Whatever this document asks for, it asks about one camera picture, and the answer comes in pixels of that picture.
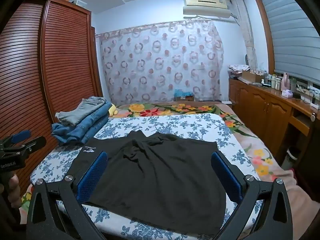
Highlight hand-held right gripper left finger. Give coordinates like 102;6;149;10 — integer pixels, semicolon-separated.
26;151;108;240

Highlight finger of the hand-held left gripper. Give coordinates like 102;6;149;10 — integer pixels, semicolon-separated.
5;136;47;153
1;129;32;147

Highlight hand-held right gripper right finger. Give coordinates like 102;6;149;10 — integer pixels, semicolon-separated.
211;151;293;240

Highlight black pants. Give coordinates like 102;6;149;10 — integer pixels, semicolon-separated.
65;130;227;235

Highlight person's left forearm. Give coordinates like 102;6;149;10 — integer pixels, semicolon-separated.
0;187;22;240

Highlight grey pants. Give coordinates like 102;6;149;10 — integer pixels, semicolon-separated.
55;96;107;127

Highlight person's left hand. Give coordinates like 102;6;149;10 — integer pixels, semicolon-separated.
4;175;22;208

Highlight blue jeans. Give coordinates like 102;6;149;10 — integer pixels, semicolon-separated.
51;100;112;145

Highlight blue floral bedsheet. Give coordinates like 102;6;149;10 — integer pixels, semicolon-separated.
30;113;263;240

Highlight white trash bin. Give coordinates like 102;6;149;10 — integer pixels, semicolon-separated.
286;146;302;167

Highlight wooden side cabinet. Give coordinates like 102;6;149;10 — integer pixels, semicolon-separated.
228;77;320;170

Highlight pink fleece cloth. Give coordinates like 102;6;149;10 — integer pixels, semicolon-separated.
285;169;320;240

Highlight colourful flower blanket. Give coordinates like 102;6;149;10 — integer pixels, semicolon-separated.
114;101;283;180

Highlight brown louvred wardrobe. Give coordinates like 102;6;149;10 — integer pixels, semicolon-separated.
0;0;103;198

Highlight cardboard box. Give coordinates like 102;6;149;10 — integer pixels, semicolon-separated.
241;69;265;83

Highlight folded patterned cloth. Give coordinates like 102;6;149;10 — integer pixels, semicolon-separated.
227;64;251;77

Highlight white power strip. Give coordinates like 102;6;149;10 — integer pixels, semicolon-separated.
296;85;320;105

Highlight circle-patterned sheer curtain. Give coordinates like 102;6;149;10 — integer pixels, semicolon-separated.
96;20;224;104

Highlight beige lace curtain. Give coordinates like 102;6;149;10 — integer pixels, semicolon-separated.
230;0;258;69

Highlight grey window blind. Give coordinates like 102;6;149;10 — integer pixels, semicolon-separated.
256;0;320;80

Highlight beige air conditioner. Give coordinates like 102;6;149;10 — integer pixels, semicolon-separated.
182;0;232;19

